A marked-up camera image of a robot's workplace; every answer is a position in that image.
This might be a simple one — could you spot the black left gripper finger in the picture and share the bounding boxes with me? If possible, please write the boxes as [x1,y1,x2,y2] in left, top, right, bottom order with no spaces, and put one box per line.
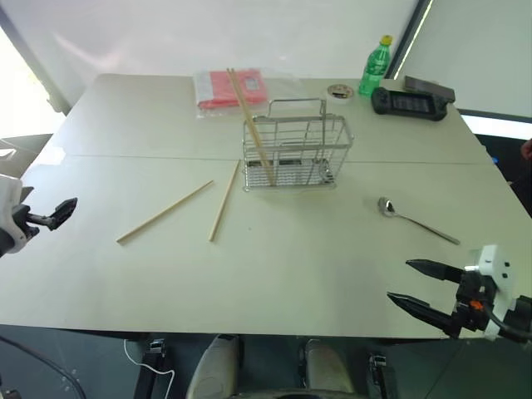
[41,212,70,233]
[49,197,79,220]

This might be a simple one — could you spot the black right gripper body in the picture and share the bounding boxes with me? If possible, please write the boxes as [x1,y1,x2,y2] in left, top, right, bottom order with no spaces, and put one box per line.
[450,268,500,338]

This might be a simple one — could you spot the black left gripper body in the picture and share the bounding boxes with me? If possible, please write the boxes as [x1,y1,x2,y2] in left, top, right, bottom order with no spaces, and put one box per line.
[12,203,47,241]

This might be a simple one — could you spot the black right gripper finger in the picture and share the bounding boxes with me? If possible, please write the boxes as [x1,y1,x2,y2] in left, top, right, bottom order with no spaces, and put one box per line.
[405,259,464,285]
[386,291,459,336]

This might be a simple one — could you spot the metal spoon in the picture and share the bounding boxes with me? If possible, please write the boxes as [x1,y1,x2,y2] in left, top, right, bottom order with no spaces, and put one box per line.
[377,196,461,246]

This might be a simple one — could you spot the wooden chopstick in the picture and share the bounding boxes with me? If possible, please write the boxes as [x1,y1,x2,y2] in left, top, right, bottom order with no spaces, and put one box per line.
[226,68,272,186]
[116,180,214,244]
[208,160,242,243]
[229,67,276,186]

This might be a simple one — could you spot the grey rounded robot foot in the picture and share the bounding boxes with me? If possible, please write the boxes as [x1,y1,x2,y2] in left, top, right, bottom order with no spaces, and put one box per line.
[297,337,357,396]
[185,333,243,399]

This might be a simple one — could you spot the black handheld controller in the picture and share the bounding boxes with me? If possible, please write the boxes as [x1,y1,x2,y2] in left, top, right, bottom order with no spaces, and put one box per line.
[370,86,450,123]

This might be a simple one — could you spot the black rectangular box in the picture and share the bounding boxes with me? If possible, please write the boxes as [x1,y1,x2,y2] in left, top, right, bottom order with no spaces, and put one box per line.
[403,74,456,104]

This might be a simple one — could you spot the red packet in plastic bag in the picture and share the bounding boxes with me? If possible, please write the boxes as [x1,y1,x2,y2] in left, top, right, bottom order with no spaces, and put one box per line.
[192,66,272,121]

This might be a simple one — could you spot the green plastic bottle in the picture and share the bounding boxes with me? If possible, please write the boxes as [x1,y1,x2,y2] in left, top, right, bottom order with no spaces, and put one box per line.
[357,34,395,98]

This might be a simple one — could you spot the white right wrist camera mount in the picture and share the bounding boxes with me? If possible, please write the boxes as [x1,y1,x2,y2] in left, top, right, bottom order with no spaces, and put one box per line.
[468,244,521,338]

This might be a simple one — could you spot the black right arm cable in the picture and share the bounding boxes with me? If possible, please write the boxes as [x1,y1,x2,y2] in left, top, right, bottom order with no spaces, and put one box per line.
[481,308,532,344]

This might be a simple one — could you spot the black table leg bracket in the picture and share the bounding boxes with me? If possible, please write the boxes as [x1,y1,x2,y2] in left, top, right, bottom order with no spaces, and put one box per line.
[367,352,398,399]
[133,337,168,399]

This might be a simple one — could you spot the black floor cable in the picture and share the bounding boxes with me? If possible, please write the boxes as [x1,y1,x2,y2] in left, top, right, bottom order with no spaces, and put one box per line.
[0,334,89,399]

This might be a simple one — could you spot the white cable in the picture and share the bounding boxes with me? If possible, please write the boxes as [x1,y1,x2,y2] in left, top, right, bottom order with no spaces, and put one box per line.
[123,338,176,392]

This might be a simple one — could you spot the metal wire cutlery basket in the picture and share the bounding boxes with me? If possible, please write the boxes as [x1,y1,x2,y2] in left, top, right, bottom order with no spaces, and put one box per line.
[241,97,355,193]

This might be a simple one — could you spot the black window frame strip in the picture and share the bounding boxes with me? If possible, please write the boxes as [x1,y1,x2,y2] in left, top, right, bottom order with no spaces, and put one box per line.
[385,0,435,80]

